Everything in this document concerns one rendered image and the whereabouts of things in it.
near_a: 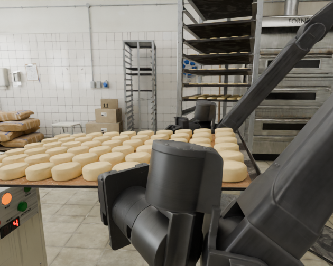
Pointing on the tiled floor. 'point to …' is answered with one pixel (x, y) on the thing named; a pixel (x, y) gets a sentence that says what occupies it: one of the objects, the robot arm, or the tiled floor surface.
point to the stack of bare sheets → (330, 246)
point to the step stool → (66, 126)
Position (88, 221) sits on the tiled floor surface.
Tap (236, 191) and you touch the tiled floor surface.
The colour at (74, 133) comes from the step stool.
